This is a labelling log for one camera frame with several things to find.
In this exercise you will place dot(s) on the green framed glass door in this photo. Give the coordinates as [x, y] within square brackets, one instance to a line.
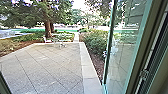
[133, 50]

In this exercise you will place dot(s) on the green outdoor shrub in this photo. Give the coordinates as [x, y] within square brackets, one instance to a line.
[96, 41]

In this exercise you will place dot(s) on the white outdoor chair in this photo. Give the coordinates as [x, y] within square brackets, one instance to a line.
[45, 39]

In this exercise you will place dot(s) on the large outdoor tree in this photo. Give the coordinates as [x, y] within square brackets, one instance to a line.
[47, 28]

